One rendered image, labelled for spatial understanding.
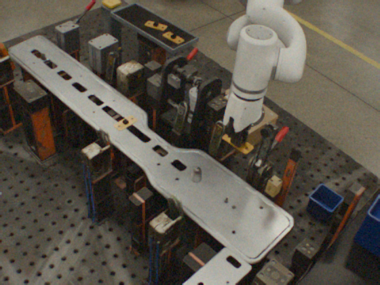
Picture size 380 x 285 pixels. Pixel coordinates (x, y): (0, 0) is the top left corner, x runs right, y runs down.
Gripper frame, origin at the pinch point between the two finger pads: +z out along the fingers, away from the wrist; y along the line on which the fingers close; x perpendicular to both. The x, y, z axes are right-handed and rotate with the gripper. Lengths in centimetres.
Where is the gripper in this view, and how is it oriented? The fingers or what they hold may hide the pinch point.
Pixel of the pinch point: (239, 136)
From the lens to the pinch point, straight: 122.7
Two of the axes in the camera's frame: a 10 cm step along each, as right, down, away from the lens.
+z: -0.8, 7.1, 7.0
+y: -6.9, 4.7, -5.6
